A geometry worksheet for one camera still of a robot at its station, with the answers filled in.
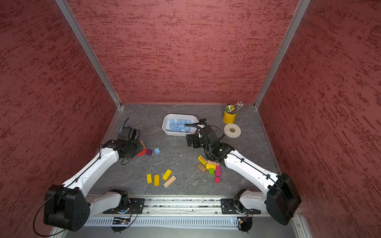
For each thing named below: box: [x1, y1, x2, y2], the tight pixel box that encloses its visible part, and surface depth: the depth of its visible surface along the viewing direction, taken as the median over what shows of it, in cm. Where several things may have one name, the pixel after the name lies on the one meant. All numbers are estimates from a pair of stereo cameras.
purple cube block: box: [145, 148, 153, 156], surface depth 94 cm
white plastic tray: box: [161, 113, 198, 137], surface depth 107 cm
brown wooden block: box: [196, 163, 208, 174], surface depth 89 cm
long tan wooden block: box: [163, 175, 177, 188], surface depth 83 cm
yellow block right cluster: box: [205, 163, 217, 172], surface depth 89 cm
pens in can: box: [225, 101, 244, 115], surface depth 102 cm
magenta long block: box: [215, 165, 222, 177], surface depth 87 cm
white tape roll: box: [223, 123, 242, 139], surface depth 108 cm
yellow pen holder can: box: [222, 104, 239, 125], surface depth 106 cm
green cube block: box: [208, 168, 215, 176], surface depth 86 cm
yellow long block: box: [161, 168, 174, 181], surface depth 85 cm
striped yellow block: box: [197, 154, 208, 167], surface depth 90 cm
